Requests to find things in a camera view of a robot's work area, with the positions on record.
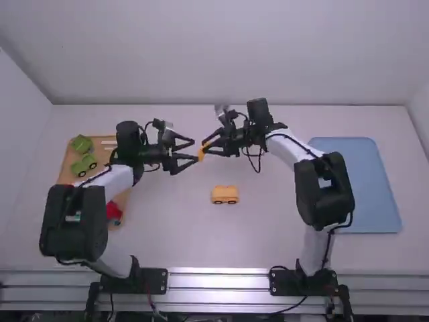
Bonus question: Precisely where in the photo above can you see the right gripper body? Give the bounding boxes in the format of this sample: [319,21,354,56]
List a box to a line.
[221,120,257,158]

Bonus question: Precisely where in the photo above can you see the tan tray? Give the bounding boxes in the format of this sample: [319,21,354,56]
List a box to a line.
[58,133,132,232]

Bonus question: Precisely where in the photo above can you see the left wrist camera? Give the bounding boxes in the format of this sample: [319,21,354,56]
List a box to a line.
[152,118,176,142]

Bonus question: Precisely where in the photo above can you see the large green toy brick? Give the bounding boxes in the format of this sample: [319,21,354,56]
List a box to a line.
[68,133,95,156]

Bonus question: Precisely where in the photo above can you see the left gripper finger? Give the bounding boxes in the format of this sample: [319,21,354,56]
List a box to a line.
[169,153,202,177]
[169,133,196,154]

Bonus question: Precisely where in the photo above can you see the blue mat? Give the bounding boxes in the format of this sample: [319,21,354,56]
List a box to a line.
[307,136,404,235]

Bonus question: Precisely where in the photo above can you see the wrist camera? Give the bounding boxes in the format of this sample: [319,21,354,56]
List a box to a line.
[152,118,176,142]
[214,103,236,127]

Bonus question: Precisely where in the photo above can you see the yellow toy car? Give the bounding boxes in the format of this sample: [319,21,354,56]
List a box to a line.
[210,184,241,206]

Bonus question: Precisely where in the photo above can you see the red toy car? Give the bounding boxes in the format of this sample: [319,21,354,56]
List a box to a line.
[106,200,123,223]

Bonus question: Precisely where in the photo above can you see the green toy car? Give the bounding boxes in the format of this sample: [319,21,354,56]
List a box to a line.
[70,153,99,178]

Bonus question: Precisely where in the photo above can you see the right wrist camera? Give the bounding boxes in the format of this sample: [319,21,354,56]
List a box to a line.
[214,103,236,127]

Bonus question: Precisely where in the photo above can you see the silver rails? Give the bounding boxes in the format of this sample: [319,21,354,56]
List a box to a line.
[0,266,429,317]

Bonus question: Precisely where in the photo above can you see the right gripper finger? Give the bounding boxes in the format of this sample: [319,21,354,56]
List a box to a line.
[204,146,235,159]
[200,128,225,146]

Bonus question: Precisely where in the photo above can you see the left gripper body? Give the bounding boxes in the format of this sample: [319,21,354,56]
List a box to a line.
[140,142,174,172]

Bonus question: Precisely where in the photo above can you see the black cable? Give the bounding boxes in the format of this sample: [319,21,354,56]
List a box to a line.
[241,142,268,174]

